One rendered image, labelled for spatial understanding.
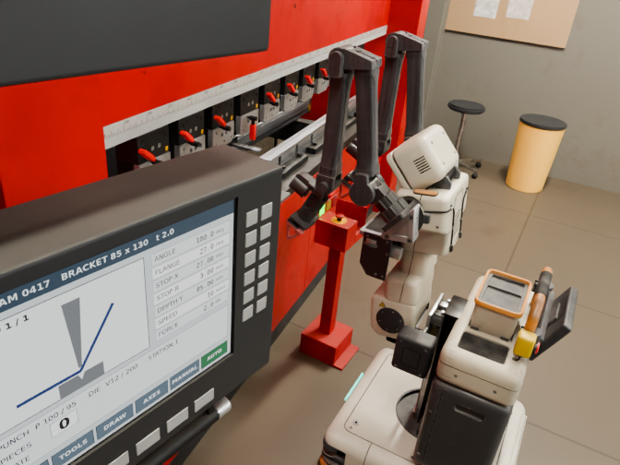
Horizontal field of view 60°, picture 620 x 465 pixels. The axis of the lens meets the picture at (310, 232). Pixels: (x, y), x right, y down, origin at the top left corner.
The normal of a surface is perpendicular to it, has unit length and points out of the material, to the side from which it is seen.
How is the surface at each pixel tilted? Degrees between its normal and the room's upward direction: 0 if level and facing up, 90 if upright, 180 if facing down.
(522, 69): 90
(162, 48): 90
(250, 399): 0
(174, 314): 90
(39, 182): 90
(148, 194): 0
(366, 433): 0
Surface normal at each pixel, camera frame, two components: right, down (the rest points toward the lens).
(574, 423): 0.09, -0.87
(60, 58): 0.79, 0.36
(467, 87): -0.48, 0.39
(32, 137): 0.92, 0.25
